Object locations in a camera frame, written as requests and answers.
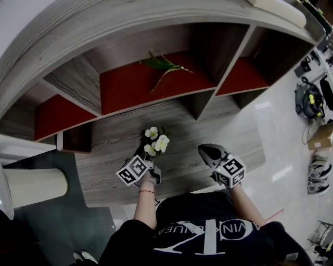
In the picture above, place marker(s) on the tall white fluted pedestal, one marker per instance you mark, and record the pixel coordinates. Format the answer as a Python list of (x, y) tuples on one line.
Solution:
[(33, 187)]

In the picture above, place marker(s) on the person's right forearm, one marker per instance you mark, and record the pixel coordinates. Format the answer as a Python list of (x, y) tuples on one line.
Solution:
[(247, 207)]

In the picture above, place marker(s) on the cream oblong cushion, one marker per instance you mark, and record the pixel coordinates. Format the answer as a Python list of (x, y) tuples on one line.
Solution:
[(278, 11)]

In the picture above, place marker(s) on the cardboard box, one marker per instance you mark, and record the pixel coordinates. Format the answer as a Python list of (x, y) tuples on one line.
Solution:
[(321, 136)]

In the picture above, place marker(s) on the black and yellow vacuum cleaner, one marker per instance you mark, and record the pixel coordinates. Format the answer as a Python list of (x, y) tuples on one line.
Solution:
[(310, 100)]

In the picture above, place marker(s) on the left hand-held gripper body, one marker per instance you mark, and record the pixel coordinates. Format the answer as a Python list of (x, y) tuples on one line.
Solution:
[(134, 170)]

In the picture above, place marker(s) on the grey wooden desk with shelves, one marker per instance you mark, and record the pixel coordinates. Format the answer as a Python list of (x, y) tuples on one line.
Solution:
[(117, 166)]

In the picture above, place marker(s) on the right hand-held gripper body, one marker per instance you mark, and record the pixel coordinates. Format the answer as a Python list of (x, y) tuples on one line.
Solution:
[(230, 170)]

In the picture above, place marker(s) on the brown hardcover book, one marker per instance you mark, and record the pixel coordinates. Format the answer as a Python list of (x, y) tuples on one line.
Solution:
[(78, 139)]

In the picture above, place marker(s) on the white flowers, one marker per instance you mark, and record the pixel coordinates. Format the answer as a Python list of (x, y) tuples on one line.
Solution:
[(157, 143)]

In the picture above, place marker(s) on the person's left forearm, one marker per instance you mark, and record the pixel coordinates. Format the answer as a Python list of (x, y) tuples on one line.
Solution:
[(144, 207)]

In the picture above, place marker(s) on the green leaf sprig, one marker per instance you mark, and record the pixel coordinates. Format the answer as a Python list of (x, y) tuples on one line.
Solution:
[(162, 65)]

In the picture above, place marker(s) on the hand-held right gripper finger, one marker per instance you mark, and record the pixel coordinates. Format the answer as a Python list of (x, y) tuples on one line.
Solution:
[(221, 149), (205, 158)]

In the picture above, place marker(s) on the grey and black sneaker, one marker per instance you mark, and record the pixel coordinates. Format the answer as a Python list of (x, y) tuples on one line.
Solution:
[(318, 187), (320, 169)]

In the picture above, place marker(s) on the person's black printed t-shirt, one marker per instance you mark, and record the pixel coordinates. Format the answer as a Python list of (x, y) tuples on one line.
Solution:
[(203, 233)]

